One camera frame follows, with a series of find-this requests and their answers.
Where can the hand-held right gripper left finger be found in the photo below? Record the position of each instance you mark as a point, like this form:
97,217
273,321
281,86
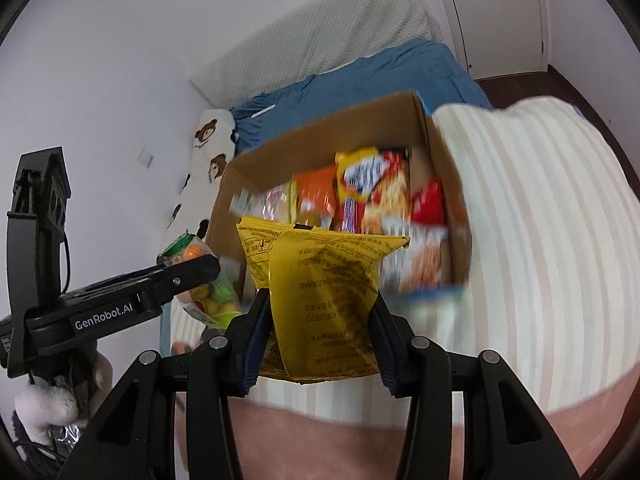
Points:
255,350

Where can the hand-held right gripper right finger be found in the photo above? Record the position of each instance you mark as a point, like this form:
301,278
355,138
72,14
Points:
387,355

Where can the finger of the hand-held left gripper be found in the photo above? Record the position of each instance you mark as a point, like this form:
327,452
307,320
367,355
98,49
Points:
200,270

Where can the clear colourful candy packet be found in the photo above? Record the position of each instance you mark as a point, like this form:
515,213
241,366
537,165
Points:
220,292

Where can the yellow snack packet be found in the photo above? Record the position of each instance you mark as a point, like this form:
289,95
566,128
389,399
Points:
325,310
255,260

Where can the cardboard box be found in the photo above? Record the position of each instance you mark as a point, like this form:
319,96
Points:
350,120

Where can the pink white snack packet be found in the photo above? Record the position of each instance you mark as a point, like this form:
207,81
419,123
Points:
272,202

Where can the white orange snack packet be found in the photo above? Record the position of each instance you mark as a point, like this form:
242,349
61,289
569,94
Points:
420,260

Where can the pink blanket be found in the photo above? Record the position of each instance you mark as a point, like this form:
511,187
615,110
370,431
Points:
325,440

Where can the bear print pillow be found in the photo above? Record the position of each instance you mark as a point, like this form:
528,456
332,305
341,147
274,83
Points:
210,150

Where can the small orange snack packet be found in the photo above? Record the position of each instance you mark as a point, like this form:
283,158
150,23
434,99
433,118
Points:
315,192

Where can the grey white plush toy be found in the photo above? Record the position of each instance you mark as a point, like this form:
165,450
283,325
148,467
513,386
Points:
40,405

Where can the yellow red printed snack bag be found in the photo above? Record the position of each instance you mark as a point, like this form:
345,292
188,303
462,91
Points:
370,185

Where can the white striped blanket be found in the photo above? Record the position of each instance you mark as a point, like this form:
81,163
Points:
525,235

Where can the white pillow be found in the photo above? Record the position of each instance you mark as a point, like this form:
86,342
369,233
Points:
310,35

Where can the blue bed sheet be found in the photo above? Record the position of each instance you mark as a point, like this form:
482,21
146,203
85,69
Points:
375,75

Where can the white door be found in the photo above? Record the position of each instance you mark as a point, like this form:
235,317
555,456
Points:
500,10

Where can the white wall socket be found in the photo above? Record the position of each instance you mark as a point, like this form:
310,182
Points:
146,157

